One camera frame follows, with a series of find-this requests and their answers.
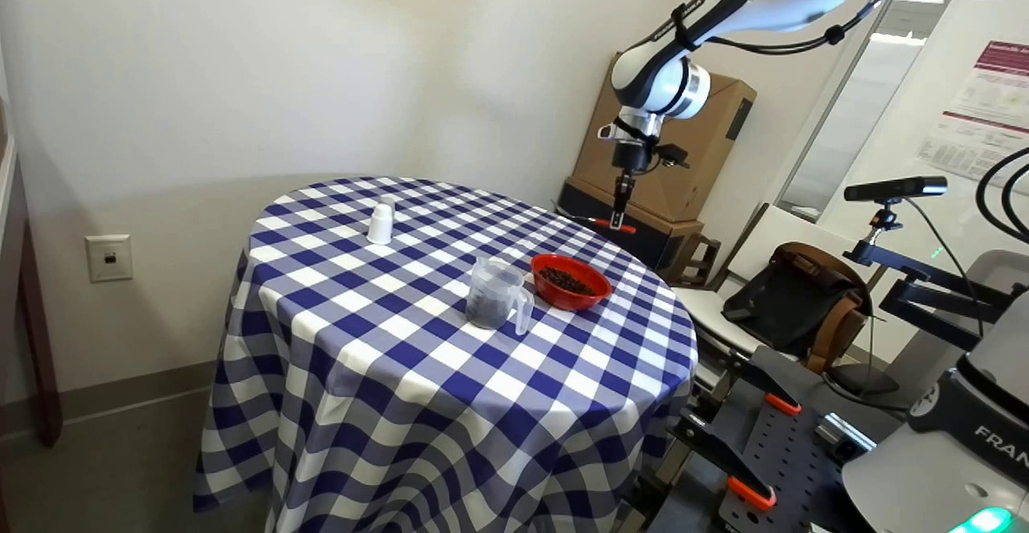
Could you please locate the black box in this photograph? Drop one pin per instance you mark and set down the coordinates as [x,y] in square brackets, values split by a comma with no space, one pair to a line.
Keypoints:
[655,239]

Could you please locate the wooden stool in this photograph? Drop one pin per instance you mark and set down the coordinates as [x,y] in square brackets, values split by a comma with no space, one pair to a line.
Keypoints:
[698,264]

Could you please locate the red and black spoon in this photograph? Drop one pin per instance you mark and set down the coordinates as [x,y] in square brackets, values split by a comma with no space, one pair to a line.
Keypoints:
[604,223]

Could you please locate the camera on mount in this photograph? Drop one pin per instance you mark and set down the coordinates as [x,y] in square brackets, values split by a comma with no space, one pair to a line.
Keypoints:
[896,188]

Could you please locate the blue white checkered tablecloth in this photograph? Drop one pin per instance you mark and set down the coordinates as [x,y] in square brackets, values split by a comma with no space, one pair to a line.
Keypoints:
[418,372]

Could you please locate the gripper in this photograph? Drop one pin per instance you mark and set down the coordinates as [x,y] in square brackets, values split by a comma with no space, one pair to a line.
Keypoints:
[632,155]

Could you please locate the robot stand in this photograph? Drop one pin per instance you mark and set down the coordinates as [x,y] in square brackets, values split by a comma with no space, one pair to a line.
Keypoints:
[772,453]

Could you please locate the window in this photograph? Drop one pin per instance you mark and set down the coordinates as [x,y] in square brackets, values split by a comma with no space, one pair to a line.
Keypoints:
[852,115]

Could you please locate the clear plastic measuring jar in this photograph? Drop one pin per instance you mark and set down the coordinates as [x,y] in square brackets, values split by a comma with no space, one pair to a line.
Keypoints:
[492,296]

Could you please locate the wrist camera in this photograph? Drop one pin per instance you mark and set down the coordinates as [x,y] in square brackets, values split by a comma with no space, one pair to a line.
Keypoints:
[671,155]

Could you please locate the red bowl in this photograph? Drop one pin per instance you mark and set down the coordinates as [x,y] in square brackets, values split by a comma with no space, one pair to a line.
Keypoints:
[567,296]

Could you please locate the heap of dark beans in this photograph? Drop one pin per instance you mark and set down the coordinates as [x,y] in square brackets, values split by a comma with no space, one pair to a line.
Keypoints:
[567,280]

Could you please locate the cardboard box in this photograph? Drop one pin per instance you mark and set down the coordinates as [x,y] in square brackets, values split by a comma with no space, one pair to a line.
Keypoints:
[699,155]

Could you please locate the black clamp with orange tip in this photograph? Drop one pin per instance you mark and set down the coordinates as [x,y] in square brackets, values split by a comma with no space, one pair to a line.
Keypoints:
[723,457]
[760,380]

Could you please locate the wall socket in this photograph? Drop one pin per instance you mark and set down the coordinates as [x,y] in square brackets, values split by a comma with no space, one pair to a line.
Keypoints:
[109,258]

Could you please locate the poster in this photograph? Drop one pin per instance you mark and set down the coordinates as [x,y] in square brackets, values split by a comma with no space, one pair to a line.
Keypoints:
[985,115]

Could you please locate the white paper cup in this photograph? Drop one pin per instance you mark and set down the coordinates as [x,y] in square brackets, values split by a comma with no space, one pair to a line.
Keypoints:
[381,223]

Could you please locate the silver metal bracket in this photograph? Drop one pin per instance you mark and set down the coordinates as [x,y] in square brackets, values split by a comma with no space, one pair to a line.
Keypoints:
[844,435]

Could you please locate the black and brown bag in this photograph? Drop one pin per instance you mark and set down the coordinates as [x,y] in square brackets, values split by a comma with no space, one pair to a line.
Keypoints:
[792,304]

